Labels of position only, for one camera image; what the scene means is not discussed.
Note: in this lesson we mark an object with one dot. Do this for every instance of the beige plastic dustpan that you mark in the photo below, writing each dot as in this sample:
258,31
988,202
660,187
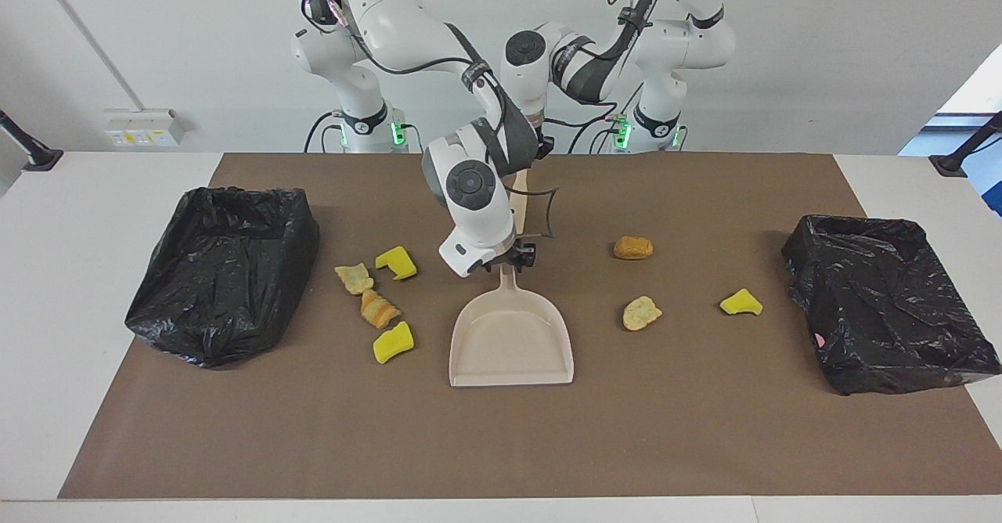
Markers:
509,343

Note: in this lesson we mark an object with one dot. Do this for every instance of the brown table mat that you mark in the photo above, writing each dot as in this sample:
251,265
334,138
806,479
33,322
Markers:
501,445

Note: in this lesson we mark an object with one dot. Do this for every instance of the pale green-edged food piece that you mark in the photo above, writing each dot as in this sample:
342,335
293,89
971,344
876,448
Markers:
354,279

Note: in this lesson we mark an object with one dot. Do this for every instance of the orange striped croissant piece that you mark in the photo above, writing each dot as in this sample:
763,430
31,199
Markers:
380,310

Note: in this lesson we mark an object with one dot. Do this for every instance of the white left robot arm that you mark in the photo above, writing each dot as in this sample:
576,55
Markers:
681,37

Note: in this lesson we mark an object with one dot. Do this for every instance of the small yellow sponge wedge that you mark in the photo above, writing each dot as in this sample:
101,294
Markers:
740,303

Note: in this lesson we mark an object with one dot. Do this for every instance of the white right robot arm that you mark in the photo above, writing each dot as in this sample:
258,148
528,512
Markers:
391,6

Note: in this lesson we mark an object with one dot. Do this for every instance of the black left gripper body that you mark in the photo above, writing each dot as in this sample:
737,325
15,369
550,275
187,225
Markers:
546,146

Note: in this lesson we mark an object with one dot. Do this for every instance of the brown bread nugget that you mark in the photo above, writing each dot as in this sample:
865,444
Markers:
632,248

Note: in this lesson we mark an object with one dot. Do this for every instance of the white wall socket box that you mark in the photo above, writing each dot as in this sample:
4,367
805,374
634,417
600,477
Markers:
145,128

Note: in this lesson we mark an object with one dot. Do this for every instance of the black bag-lined trash bin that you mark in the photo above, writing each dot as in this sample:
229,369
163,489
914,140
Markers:
219,288

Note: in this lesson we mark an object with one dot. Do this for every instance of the beige hand brush black bristles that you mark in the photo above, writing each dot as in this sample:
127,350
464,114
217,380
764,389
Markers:
520,206

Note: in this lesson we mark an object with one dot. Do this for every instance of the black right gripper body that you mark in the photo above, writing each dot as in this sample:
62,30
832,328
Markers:
523,249

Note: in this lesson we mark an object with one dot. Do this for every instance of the black bag-lined bin pink spot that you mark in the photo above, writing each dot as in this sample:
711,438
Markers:
884,311

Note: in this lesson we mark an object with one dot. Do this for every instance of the black clamp stand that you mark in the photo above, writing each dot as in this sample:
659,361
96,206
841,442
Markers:
39,159
951,164

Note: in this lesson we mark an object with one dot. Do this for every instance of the yellow notched sponge chunk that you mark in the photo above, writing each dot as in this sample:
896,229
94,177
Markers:
403,266

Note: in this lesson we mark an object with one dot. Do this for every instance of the pale tan food piece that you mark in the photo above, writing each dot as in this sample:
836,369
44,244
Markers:
641,314

